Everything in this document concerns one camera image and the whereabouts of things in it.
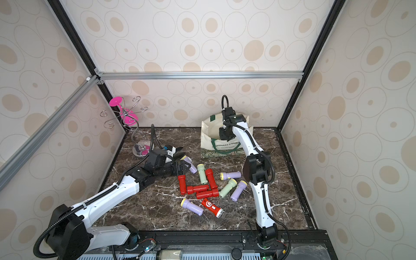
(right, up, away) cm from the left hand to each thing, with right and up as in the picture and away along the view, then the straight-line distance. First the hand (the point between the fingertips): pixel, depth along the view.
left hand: (189, 166), depth 79 cm
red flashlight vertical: (-6, -9, +12) cm, 16 cm away
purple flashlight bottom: (+1, -21, +2) cm, 21 cm away
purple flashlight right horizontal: (+18, -8, +13) cm, 23 cm away
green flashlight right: (+23, -11, +10) cm, 27 cm away
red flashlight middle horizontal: (0, -14, +7) cm, 16 cm away
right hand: (+24, +16, +20) cm, 34 cm away
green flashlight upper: (+5, -4, +16) cm, 17 cm away
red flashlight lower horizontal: (+9, -16, +7) cm, 19 cm away
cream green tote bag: (+11, +10, +10) cm, 18 cm away
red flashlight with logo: (+14, -22, 0) cm, 26 cm away
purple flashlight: (+28, -12, +8) cm, 31 cm away
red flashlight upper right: (+10, -6, +14) cm, 18 cm away
